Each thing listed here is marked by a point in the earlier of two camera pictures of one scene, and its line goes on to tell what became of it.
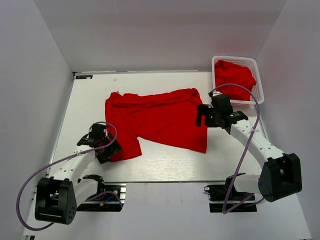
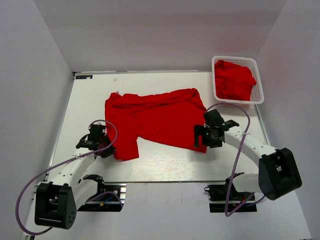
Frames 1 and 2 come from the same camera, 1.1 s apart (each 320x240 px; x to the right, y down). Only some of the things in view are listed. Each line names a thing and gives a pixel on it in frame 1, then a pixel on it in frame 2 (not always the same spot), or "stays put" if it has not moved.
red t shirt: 168,117 stays put
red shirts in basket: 227,72 stays put
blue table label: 84,77 stays put
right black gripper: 202,110 to 200,130
